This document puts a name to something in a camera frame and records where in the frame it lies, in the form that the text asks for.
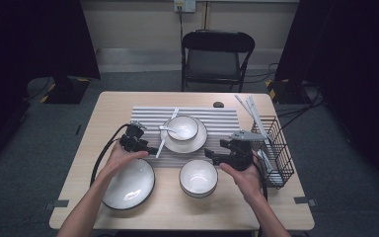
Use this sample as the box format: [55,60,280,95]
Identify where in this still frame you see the black floor cables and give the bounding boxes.
[243,62,280,84]
[275,82,325,131]

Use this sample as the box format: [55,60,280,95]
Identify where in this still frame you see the grey striped placemat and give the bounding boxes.
[122,106,248,170]

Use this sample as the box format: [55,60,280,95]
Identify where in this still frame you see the black folding chair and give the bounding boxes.
[181,29,256,93]

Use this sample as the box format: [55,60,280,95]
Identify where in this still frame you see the black socket power cord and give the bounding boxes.
[177,6,185,43]

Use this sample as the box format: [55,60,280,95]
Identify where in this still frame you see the bundle of white chopsticks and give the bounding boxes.
[234,94,272,156]

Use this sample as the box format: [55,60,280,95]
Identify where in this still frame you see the person's left hand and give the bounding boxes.
[101,141,150,181]

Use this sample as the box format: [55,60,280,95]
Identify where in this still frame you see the white bowl black rim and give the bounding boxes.
[179,159,219,199]
[166,115,200,143]

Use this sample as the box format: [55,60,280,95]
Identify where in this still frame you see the black curtain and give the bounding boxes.
[274,0,379,189]
[0,0,102,172]

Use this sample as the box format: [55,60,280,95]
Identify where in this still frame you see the white wall socket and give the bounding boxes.
[173,0,196,14]

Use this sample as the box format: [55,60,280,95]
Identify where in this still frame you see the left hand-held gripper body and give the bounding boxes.
[118,119,149,153]

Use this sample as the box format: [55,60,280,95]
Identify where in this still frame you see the white plate black rim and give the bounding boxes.
[160,117,208,155]
[103,158,156,211]

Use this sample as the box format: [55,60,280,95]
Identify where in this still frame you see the black wire basket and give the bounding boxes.
[247,115,295,191]

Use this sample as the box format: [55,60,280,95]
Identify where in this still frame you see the left hand-held gripper cable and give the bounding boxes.
[90,122,131,187]

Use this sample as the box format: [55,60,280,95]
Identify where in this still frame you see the thin vertical wall conduit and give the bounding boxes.
[202,1,209,31]

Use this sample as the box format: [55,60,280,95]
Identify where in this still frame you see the person's right hand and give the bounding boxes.
[219,150,265,203]

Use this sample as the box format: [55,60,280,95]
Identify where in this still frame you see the grey tape strip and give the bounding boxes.
[293,196,318,207]
[43,199,70,210]

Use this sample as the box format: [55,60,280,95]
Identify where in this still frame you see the black stand base striped tape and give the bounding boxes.
[40,76,91,106]
[265,78,310,106]

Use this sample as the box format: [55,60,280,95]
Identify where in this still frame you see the black floor cable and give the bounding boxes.
[23,77,52,102]

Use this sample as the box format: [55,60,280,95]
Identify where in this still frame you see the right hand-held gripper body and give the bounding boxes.
[223,130,267,173]

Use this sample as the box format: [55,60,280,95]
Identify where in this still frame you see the white plastic chopstick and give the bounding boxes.
[157,107,181,158]
[156,108,179,159]

